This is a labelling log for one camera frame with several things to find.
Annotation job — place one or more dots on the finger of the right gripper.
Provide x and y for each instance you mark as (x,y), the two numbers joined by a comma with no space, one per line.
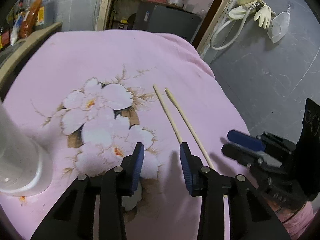
(246,141)
(242,155)

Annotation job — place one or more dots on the orange sauce pouch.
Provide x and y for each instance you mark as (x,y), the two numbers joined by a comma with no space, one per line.
(30,19)

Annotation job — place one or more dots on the white utensil holder basket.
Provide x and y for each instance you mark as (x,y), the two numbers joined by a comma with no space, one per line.
(26,167)

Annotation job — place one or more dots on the wooden door frame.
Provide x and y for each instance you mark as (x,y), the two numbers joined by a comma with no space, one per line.
(214,18)

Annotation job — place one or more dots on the light bamboo chopstick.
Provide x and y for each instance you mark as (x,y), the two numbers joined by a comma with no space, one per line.
(191,129)
(168,114)

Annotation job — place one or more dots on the clear hanging bag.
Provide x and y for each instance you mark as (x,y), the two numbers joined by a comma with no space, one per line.
(279,25)

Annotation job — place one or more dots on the grey cabinet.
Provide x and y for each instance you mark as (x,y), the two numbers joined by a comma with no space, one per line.
(157,18)

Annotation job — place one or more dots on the person right hand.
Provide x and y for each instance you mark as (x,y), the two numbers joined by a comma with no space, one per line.
(279,206)

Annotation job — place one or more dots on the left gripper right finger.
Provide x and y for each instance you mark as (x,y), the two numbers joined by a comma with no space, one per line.
(228,203)

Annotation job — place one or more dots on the cream rubber gloves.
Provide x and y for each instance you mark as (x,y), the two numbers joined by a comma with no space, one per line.
(262,12)

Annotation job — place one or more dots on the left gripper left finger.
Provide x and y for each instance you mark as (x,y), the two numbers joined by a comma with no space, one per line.
(72,216)

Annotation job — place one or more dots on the pink floral cloth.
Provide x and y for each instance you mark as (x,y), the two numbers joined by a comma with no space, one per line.
(88,97)

